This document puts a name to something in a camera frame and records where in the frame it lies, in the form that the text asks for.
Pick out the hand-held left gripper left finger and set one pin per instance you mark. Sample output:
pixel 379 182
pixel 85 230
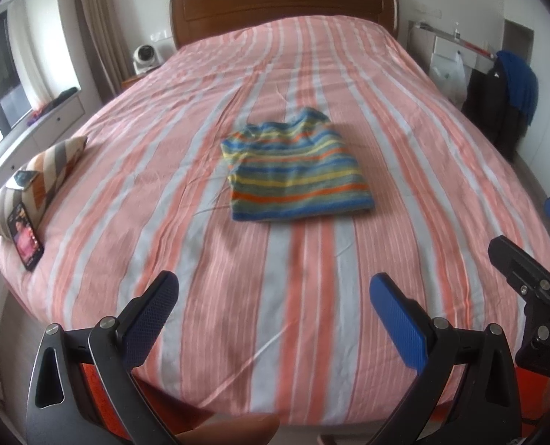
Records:
pixel 150 322

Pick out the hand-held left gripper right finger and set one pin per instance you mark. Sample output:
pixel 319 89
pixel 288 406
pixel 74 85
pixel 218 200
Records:
pixel 398 322

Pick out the striped knit sweater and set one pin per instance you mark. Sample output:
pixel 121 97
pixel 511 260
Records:
pixel 293 176

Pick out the bed with pink striped sheet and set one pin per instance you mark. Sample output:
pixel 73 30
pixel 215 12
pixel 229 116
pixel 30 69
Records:
pixel 303 310

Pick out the black jacket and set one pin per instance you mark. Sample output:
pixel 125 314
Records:
pixel 488 102

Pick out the blue cloth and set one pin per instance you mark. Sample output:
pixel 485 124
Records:
pixel 518 79

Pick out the black smartphone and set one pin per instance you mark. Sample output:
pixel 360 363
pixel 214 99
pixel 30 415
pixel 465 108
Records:
pixel 25 238

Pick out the white plastic bag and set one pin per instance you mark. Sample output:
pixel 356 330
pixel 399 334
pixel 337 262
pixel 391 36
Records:
pixel 448 76

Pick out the striped pillow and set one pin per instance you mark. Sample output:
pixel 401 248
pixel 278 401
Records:
pixel 52 167

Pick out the small grey phone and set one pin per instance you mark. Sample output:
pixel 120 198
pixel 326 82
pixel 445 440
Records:
pixel 22 180

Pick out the white desk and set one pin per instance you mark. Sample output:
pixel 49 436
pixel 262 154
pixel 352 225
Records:
pixel 446 44

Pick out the clear bottle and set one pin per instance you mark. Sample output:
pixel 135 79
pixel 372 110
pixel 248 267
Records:
pixel 456 32

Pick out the white window bench cabinet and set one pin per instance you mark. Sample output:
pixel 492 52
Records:
pixel 52 123

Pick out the dark cloth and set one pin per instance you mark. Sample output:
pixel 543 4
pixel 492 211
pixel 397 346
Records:
pixel 62 98

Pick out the wooden nightstand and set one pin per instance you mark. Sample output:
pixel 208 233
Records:
pixel 133 81

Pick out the beige curtain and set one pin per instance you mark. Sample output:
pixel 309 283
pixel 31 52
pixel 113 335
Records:
pixel 103 32

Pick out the wooden headboard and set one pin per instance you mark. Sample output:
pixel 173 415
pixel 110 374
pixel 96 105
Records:
pixel 279 4

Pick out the white security camera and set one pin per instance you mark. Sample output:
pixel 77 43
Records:
pixel 145 55

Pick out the white wall socket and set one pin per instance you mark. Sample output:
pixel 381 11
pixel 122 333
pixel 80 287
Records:
pixel 159 36

